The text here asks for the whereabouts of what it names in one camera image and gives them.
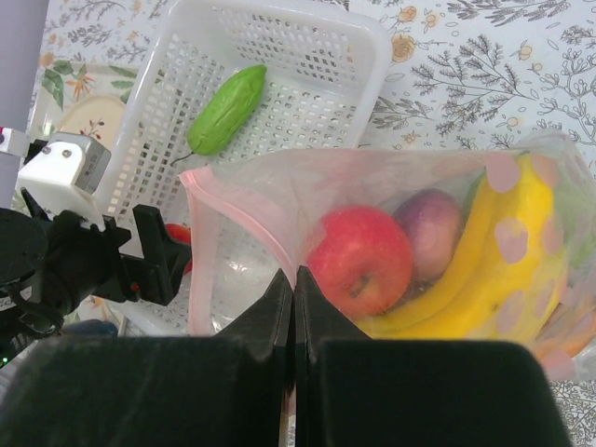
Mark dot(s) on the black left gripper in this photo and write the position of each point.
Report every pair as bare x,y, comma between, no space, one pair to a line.
48,267

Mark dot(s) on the green cabbage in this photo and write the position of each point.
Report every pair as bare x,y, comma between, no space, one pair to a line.
575,205

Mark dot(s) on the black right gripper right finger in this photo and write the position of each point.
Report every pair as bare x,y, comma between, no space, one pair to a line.
352,390

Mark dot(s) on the purple onion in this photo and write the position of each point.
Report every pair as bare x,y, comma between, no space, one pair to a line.
431,220

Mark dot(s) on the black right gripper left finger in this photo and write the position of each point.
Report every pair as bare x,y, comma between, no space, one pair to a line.
229,389

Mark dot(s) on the floral table mat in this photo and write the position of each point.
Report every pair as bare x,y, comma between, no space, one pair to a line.
471,74

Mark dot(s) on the white plastic basket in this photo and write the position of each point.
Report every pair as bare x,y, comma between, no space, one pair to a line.
325,68

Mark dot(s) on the dark blue mug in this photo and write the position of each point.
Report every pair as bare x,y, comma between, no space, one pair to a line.
90,327

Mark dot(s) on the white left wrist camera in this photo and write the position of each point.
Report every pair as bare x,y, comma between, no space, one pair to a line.
65,175

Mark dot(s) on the clear zip top bag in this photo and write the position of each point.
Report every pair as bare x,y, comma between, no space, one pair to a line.
334,178

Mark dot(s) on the red strawberry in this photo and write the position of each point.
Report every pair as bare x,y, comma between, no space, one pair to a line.
181,234

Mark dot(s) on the green cucumber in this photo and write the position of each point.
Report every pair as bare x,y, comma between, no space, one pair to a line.
228,110

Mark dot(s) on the pink beige round plate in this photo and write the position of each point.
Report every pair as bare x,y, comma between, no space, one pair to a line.
98,116

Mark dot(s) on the yellow banana bunch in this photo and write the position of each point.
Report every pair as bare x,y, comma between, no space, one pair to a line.
504,280

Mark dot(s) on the red apple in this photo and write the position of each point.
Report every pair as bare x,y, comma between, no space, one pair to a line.
364,263

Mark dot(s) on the leaf patterned tray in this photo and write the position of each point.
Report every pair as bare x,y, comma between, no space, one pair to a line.
64,83

